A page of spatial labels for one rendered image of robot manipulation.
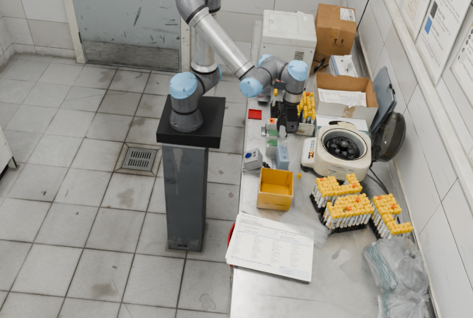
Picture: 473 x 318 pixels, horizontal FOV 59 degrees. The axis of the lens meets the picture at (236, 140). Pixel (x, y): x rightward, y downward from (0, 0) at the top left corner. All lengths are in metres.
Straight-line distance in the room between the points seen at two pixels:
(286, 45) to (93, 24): 2.08
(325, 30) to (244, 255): 1.49
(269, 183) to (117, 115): 1.93
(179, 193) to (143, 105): 1.49
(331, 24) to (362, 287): 1.55
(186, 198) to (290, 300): 0.89
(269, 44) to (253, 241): 1.03
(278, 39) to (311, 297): 1.23
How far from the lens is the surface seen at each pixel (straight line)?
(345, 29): 2.59
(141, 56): 3.86
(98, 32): 3.85
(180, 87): 1.76
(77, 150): 3.22
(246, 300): 1.49
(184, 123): 1.85
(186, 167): 2.00
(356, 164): 1.81
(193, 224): 2.36
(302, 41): 2.16
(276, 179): 1.75
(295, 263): 1.57
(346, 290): 1.58
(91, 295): 2.53
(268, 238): 1.60
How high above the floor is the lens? 2.22
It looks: 44 degrees down
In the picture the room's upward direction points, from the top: 6 degrees clockwise
